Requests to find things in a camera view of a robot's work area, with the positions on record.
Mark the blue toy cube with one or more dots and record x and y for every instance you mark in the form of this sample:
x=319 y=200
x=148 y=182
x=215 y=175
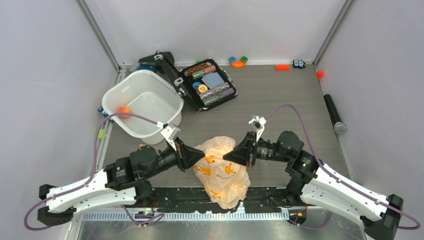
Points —
x=231 y=59

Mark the black microphone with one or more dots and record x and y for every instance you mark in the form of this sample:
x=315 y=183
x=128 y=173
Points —
x=338 y=126

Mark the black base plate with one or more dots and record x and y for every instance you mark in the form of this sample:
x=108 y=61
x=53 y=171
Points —
x=269 y=199

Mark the orange corner piece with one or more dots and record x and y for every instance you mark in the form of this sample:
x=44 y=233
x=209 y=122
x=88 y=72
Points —
x=319 y=74

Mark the translucent plastic bag banana print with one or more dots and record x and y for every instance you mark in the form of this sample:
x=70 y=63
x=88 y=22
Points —
x=225 y=182

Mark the orange fake peach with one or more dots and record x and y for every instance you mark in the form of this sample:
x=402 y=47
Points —
x=125 y=112

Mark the orange block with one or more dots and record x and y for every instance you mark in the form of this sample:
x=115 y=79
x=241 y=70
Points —
x=282 y=67

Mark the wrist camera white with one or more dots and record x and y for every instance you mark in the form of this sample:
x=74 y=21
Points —
x=258 y=126
x=170 y=133

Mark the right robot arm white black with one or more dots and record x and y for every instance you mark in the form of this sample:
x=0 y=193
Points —
x=315 y=183

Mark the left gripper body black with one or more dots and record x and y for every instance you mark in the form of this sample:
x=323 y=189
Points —
x=180 y=154

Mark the white plastic basin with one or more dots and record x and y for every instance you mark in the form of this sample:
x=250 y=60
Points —
x=146 y=94

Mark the black poker chip case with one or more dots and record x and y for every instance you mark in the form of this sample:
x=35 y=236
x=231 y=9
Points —
x=203 y=85

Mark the small toy car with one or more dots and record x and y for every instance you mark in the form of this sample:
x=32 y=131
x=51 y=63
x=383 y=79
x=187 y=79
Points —
x=298 y=64

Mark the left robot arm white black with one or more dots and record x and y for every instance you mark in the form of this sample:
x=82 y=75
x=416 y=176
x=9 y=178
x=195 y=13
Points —
x=122 y=183

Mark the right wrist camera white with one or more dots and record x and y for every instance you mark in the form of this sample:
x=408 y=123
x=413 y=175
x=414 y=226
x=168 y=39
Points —
x=258 y=126

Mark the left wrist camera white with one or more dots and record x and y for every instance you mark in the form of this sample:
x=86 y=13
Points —
x=170 y=133

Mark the green toy cube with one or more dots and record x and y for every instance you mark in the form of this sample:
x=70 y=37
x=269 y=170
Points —
x=243 y=59

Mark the green clip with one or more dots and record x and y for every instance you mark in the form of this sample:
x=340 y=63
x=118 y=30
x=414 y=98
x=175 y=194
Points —
x=100 y=134

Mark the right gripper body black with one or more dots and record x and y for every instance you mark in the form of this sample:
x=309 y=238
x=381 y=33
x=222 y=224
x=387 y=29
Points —
x=253 y=153

